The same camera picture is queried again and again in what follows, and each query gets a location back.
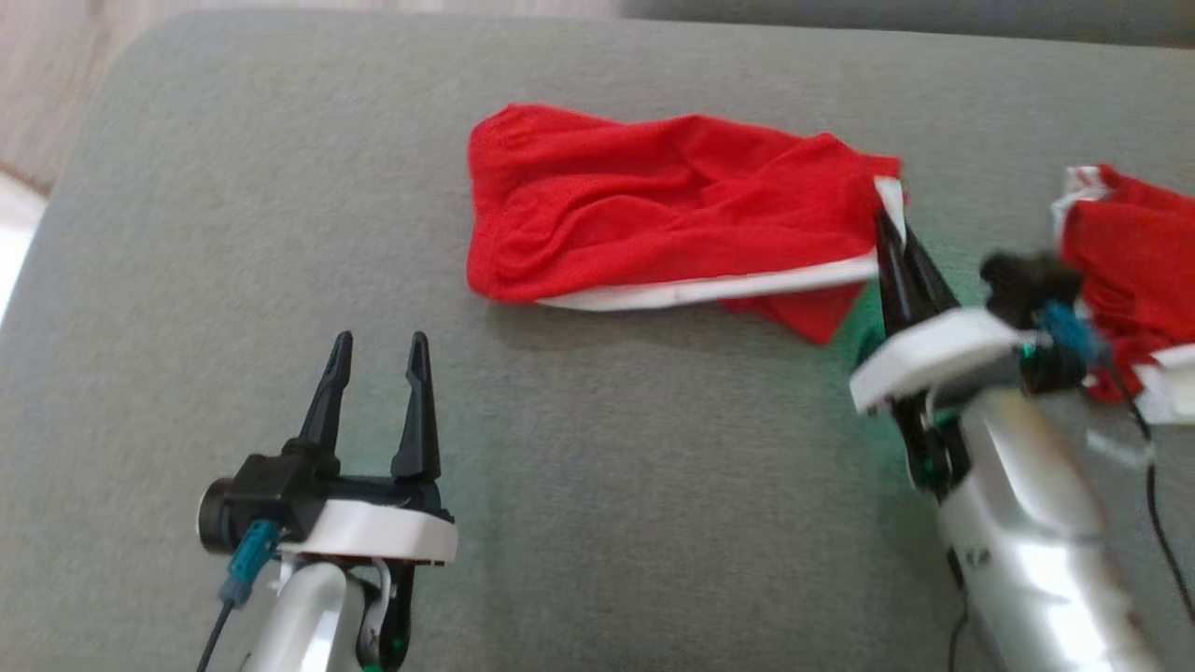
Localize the red white sports jersey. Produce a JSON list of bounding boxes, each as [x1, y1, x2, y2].
[[1052, 164, 1195, 427]]

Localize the red shorts with white stripe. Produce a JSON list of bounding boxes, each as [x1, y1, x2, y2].
[[465, 102, 908, 345]]

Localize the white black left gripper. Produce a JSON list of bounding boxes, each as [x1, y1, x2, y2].
[[279, 330, 459, 565]]

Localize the large grey ottoman cushion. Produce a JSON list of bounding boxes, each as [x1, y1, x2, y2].
[[0, 9, 1195, 672]]

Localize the black cable with teal plug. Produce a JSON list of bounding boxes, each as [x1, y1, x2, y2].
[[1038, 301, 1195, 628], [194, 520, 283, 672]]

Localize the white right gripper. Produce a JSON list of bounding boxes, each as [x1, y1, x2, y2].
[[849, 211, 1038, 417]]

